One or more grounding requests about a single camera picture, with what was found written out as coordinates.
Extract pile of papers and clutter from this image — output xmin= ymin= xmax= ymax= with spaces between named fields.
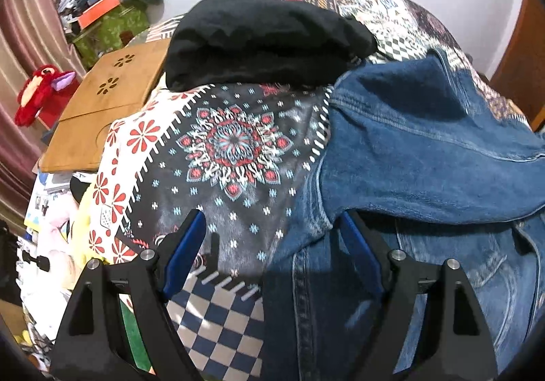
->
xmin=17 ymin=170 xmax=111 ymax=365

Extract orange flat box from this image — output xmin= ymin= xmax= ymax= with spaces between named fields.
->
xmin=79 ymin=0 xmax=118 ymax=29

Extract patterned printed blanket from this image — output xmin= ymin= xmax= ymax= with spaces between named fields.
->
xmin=85 ymin=0 xmax=533 ymax=381

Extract pale yellow cloth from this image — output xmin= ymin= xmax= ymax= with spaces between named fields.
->
xmin=72 ymin=189 xmax=100 ymax=264

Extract red plush toy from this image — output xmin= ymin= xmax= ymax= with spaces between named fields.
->
xmin=14 ymin=64 xmax=81 ymax=127

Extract striped pink curtain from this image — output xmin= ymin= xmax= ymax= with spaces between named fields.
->
xmin=0 ymin=0 xmax=86 ymax=228

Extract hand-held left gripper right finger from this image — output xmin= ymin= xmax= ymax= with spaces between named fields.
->
xmin=338 ymin=210 xmax=499 ymax=381

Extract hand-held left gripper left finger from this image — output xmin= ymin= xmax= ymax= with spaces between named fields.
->
xmin=50 ymin=208 xmax=208 ymax=381

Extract brown wooden door frame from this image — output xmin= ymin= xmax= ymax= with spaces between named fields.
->
xmin=489 ymin=0 xmax=545 ymax=130

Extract blue denim jeans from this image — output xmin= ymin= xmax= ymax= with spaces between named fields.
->
xmin=262 ymin=49 xmax=545 ymax=381

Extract green patterned box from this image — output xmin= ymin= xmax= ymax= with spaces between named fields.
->
xmin=70 ymin=4 xmax=150 ymax=71

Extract black garment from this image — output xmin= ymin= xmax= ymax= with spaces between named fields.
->
xmin=164 ymin=0 xmax=379 ymax=91

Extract wooden lap desk board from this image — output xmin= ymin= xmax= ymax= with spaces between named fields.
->
xmin=39 ymin=39 xmax=171 ymax=173

